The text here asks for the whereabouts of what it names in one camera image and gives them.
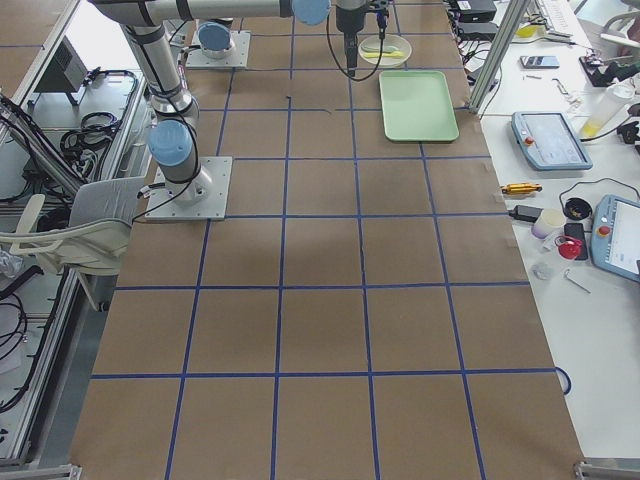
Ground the white cup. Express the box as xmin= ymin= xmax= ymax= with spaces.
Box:
xmin=531 ymin=208 xmax=566 ymax=239

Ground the teach pendant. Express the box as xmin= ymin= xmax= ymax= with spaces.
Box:
xmin=511 ymin=111 xmax=593 ymax=171
xmin=590 ymin=194 xmax=639 ymax=283

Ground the yellow plastic fork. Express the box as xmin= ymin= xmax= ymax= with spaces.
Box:
xmin=361 ymin=49 xmax=405 ymax=58

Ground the white grey chair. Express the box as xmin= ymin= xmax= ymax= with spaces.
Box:
xmin=1 ymin=176 xmax=145 ymax=311

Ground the light green tray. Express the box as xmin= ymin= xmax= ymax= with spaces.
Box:
xmin=378 ymin=70 xmax=459 ymax=143

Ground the plastic bottle yellow liquid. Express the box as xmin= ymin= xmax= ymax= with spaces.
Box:
xmin=580 ymin=83 xmax=635 ymax=141

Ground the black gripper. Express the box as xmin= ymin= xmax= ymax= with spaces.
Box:
xmin=335 ymin=0 xmax=368 ymax=77

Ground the black power adapter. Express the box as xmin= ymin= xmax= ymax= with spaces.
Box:
xmin=508 ymin=204 xmax=542 ymax=223

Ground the white round plate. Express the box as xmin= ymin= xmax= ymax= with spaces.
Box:
xmin=358 ymin=34 xmax=413 ymax=68

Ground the brass cylinder tool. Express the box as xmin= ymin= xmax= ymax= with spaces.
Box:
xmin=501 ymin=182 xmax=543 ymax=196

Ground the red round object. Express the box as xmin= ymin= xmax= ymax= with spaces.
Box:
xmin=555 ymin=236 xmax=583 ymax=260

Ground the aluminium frame post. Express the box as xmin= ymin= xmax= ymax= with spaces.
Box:
xmin=467 ymin=0 xmax=529 ymax=113

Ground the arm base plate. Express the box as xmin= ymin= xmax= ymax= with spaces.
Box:
xmin=144 ymin=156 xmax=233 ymax=221
xmin=185 ymin=30 xmax=251 ymax=70

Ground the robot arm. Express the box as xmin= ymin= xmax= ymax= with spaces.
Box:
xmin=197 ymin=17 xmax=234 ymax=60
xmin=95 ymin=1 xmax=377 ymax=219

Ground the black smartphone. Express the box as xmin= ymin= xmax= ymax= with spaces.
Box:
xmin=519 ymin=55 xmax=560 ymax=70

